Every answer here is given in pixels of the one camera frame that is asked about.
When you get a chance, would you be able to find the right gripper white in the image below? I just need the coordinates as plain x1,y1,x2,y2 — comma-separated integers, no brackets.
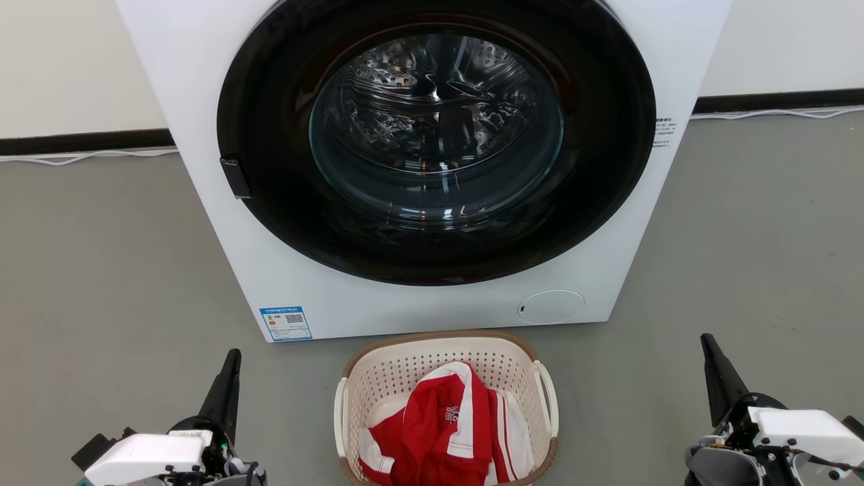
700,333,864,486

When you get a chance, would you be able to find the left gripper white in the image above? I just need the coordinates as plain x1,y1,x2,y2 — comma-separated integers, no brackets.
72,349,242,486

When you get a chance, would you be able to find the cream perforated laundry basket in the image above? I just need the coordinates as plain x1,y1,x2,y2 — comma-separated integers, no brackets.
333,329,560,486

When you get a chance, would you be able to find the blue energy label sticker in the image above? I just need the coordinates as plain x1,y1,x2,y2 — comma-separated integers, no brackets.
259,306,313,342

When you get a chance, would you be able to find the black round washer door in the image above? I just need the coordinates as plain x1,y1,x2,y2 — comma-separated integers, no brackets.
217,0,656,286

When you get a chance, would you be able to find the round white filter cover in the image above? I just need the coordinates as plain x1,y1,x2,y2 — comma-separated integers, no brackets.
517,290,585,325

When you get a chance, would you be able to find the red and white garment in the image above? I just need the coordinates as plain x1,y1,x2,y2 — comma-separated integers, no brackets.
358,361,535,486

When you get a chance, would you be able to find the black baseboard strip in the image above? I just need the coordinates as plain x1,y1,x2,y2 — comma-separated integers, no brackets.
693,88,864,114
0,128,175,157

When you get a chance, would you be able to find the white front-load washing machine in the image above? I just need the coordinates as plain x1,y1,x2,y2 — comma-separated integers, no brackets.
115,0,733,343

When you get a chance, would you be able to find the steel washing drum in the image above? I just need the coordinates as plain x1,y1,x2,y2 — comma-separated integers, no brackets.
309,32,565,230

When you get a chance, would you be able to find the black door handle latch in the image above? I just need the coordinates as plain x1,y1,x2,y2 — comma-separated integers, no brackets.
220,158,252,200

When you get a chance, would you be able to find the white floor cable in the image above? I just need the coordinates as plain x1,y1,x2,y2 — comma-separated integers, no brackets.
0,148,179,167
690,105,864,121

